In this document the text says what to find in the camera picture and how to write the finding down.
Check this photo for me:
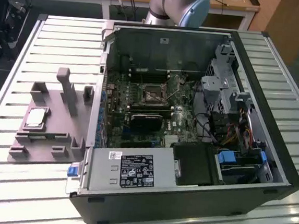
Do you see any silver CPU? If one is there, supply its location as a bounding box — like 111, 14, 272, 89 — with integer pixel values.
23, 105, 49, 130

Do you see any black RAM slot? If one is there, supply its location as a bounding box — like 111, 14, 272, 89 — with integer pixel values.
129, 75, 168, 85
130, 102, 172, 112
130, 67, 169, 79
129, 107, 173, 117

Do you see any CPU socket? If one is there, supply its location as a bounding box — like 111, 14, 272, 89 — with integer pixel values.
139, 82, 169, 106

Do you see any grey parts rack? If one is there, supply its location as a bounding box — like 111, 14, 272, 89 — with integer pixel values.
7, 63, 98, 170

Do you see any green motherboard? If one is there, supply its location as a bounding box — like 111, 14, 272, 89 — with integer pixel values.
98, 68, 205, 157

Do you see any blue case latch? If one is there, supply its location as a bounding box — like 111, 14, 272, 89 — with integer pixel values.
66, 163, 79, 179

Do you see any black graphics card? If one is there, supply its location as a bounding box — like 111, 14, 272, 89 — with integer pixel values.
129, 112, 163, 134

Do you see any silver power supply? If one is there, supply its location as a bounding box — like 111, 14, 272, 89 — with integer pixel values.
78, 140, 184, 199

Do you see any metal socket cover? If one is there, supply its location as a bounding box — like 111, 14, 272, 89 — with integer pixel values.
163, 73, 188, 100

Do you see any silver chipset heat sink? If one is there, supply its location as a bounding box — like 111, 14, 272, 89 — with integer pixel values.
163, 134, 181, 148

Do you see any metal drive cage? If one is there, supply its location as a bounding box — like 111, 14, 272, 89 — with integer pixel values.
198, 42, 258, 117

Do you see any black plastic shroud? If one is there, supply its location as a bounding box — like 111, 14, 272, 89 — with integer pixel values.
171, 140, 225, 190

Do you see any black open PC case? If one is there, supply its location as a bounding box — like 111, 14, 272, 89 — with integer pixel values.
63, 16, 299, 224

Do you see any hard disk in blue carrier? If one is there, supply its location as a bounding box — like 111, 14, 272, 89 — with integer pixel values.
212, 146, 269, 188

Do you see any wooden cabinet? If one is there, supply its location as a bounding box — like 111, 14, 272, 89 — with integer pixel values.
245, 0, 299, 67

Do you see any black wire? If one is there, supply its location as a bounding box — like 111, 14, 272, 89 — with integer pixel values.
193, 112, 221, 145

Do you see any coloured wire bundle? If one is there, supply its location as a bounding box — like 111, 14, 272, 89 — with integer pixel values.
221, 120, 256, 151

